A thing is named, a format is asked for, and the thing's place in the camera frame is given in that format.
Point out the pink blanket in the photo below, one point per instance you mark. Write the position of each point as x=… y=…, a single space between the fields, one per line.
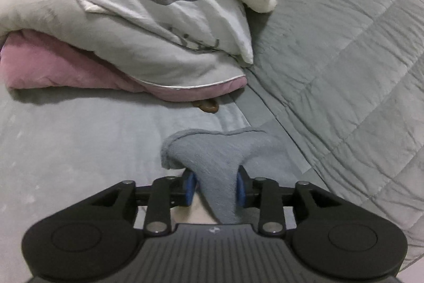
x=49 y=67

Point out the small brown object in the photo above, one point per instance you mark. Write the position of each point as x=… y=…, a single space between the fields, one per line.
x=207 y=106

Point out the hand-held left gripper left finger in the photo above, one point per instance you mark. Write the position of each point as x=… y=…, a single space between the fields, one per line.
x=189 y=192

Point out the grey quilted blanket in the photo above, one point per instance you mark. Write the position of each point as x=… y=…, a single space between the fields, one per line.
x=347 y=54

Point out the grey knit sweater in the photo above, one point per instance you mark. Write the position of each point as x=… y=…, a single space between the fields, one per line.
x=215 y=163

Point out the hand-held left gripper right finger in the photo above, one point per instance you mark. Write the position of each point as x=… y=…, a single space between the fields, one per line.
x=241 y=192

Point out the white cartoon-print pillow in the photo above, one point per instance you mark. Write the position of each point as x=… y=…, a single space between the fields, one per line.
x=159 y=11

